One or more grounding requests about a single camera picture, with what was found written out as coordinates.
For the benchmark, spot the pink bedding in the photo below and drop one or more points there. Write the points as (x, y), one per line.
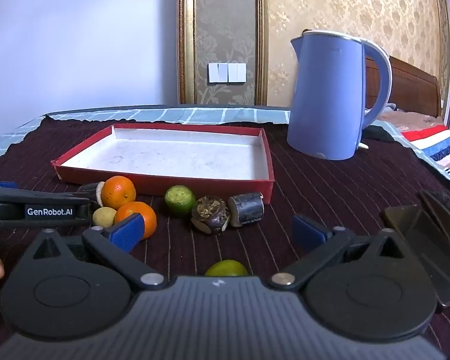
(408, 117)

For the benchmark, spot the dark sugarcane piece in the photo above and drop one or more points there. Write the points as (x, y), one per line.
(93, 191)
(247, 208)

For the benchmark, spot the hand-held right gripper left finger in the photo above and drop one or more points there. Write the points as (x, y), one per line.
(125, 230)

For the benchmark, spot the gold-framed wall panel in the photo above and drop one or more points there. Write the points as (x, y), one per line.
(225, 26)

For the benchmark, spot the red white blue striped blanket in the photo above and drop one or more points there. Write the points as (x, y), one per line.
(435, 142)

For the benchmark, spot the orange tangerine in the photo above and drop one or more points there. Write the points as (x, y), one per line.
(147, 213)
(118, 193)

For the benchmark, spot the green citrus with cut top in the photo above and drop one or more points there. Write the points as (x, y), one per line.
(180, 199)

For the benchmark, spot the white kettle base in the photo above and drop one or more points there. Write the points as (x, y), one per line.
(362, 145)

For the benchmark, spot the wooden bed headboard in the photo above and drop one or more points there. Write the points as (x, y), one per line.
(412, 86)

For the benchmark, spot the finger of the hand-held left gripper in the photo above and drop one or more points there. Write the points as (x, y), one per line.
(0, 185)
(41, 198)

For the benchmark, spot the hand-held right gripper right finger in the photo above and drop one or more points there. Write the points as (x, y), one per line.
(308, 231)

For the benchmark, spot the dark maroon striped cloth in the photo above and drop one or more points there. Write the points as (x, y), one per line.
(322, 195)

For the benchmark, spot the red cardboard tray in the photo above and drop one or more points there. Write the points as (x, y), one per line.
(165, 153)

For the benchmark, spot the tan longan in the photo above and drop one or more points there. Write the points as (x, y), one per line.
(103, 216)

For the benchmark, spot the dark glossy flat object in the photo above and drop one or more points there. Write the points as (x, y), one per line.
(416, 240)

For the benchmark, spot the white wall switch panel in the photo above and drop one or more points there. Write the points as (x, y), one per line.
(227, 72)

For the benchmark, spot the blue electric kettle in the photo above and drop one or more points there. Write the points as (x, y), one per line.
(330, 93)

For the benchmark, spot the whole green citrus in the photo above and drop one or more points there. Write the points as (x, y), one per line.
(227, 269)

